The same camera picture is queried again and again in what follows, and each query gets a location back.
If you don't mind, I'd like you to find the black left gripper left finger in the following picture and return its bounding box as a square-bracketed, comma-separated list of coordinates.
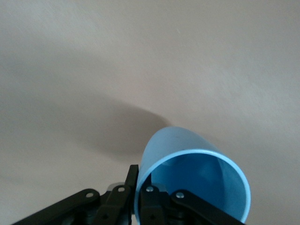
[10, 164, 140, 225]

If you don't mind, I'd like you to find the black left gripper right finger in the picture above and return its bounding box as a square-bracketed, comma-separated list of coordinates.
[139, 184, 247, 225]

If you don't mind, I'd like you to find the blue plastic cup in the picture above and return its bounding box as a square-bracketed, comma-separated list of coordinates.
[134, 126, 252, 223]

